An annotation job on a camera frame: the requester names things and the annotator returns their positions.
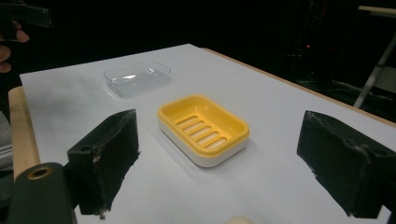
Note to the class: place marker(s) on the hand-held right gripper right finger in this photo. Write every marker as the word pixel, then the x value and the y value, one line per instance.
pixel 345 161

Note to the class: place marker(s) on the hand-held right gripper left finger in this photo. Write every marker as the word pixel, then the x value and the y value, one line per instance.
pixel 104 155

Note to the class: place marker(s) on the clear plastic soap dish lid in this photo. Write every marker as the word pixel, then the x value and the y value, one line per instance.
pixel 137 78

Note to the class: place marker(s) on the yellow and white soap dish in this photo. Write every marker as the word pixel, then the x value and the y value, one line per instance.
pixel 204 130

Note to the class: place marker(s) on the metal stand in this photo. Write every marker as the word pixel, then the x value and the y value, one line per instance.
pixel 375 59

